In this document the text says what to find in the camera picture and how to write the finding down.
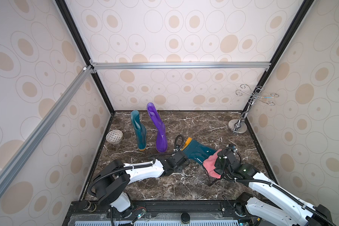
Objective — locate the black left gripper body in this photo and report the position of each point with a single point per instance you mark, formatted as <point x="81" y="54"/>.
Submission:
<point x="179" y="169"/>

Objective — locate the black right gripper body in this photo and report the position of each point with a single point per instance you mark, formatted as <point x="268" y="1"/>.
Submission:
<point x="220" y="163"/>

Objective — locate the pink microfiber cloth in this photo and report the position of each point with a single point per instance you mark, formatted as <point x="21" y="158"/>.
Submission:
<point x="209" y="165"/>

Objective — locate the teal rubber boot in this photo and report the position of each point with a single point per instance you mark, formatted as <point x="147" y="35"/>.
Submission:
<point x="140" y="130"/>
<point x="196" y="151"/>

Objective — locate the purple rubber boot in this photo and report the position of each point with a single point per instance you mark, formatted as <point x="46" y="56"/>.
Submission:
<point x="161" y="140"/>

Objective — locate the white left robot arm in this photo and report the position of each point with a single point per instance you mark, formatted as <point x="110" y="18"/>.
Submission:
<point x="108" y="186"/>

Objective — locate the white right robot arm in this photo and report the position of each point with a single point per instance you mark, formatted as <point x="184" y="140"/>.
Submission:
<point x="285" y="210"/>

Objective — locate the chrome mug tree stand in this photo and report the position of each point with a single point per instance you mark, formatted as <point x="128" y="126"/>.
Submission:
<point x="238" y="126"/>

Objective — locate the patterned black white bowl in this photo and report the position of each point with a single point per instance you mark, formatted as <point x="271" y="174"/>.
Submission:
<point x="114" y="136"/>

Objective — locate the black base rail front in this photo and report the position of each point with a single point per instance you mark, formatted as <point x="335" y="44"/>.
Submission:
<point x="161" y="213"/>

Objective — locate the horizontal aluminium rail back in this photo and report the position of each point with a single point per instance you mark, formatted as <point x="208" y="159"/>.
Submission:
<point x="181" y="65"/>

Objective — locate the diagonal aluminium rail left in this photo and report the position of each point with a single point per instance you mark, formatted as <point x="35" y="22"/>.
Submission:
<point x="16" y="163"/>

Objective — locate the black corner frame post left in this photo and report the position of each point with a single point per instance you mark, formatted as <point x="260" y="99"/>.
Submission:
<point x="64" y="11"/>

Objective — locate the black corner frame post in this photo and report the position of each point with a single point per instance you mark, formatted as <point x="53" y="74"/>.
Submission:
<point x="64" y="11"/>
<point x="284" y="43"/>

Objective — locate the black corner frame post right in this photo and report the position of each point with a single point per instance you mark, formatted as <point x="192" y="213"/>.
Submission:
<point x="284" y="43"/>

